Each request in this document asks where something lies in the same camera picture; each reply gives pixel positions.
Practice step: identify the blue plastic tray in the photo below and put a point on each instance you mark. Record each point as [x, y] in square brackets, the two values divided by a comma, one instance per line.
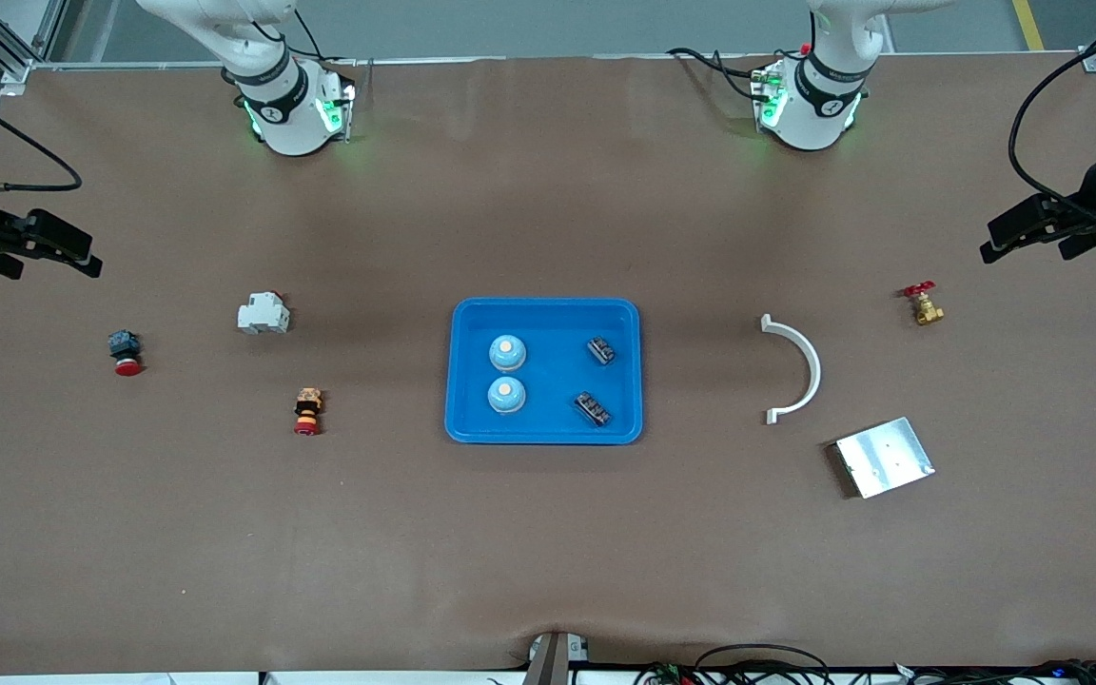
[548, 328]

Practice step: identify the silver metal plate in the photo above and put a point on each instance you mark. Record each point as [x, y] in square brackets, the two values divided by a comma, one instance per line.
[886, 459]

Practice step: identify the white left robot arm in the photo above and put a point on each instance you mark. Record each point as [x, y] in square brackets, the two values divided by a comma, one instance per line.
[814, 119]

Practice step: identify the brown table cover mat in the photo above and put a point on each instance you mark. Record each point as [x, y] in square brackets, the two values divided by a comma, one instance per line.
[548, 552]

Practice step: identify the white circuit breaker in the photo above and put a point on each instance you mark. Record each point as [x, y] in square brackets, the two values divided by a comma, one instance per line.
[263, 314]

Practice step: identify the grey metal mounting bracket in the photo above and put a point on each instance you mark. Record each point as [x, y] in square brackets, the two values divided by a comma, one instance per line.
[548, 661]

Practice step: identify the white curved plastic bracket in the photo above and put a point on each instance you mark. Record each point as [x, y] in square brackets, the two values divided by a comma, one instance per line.
[812, 366]

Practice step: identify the aluminium frame profile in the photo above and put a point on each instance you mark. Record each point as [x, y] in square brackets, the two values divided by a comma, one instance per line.
[6, 46]

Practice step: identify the black red mushroom push button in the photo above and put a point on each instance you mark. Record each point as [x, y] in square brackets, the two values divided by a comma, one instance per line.
[126, 350]

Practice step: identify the light blue call bell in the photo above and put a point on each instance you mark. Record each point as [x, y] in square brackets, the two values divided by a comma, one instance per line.
[505, 394]
[507, 353]

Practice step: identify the orange red stacked push button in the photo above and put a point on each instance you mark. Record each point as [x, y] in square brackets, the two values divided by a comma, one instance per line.
[307, 411]

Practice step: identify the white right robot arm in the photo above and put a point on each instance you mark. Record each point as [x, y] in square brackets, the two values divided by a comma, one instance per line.
[286, 124]

